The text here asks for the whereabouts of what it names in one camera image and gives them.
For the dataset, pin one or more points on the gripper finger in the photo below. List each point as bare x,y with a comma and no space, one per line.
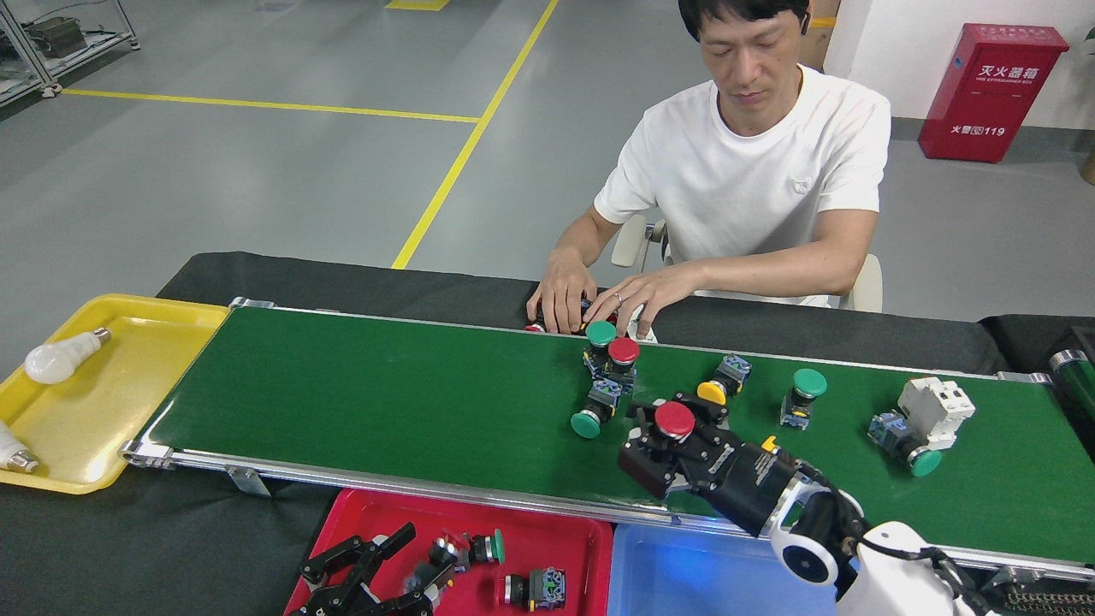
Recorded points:
351,560
415,597

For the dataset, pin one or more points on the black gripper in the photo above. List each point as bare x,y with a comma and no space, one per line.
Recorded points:
744,483

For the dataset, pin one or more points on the yellow head push button switch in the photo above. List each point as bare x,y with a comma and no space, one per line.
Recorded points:
712,393
769,443

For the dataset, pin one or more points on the white circuit breaker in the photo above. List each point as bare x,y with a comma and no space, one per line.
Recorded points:
648,334
937,406

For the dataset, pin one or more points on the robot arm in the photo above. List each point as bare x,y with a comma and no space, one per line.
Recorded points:
890,573

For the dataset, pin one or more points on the wide green conveyor belt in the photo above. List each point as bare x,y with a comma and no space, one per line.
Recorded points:
385,402

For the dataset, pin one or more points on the yellow plastic tray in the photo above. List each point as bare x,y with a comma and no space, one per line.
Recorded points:
111,411

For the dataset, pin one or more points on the narrow green conveyor belt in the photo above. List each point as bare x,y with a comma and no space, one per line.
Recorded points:
1080,381

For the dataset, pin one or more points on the person's left hand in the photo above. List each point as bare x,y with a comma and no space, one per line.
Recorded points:
650,291

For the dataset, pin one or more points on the person's right hand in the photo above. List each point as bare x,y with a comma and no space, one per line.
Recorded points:
565,291

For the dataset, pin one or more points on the blue plastic bin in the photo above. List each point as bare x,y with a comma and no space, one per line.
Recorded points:
684,582

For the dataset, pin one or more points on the red plastic bin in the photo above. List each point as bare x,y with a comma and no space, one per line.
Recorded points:
556,539

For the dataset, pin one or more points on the person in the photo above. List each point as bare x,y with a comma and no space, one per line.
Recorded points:
761,171

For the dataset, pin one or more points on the white light bulb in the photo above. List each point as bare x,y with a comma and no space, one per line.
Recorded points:
10,445
56,361

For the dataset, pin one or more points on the brown cardboard box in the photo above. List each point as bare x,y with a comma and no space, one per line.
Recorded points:
821,43

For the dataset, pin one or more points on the red fire extinguisher cabinet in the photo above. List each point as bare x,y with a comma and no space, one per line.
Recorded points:
992,94

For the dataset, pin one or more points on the metal wheeled rack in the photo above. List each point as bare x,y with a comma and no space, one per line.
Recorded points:
94,58

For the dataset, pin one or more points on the black equipment case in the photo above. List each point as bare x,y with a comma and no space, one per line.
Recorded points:
58,36

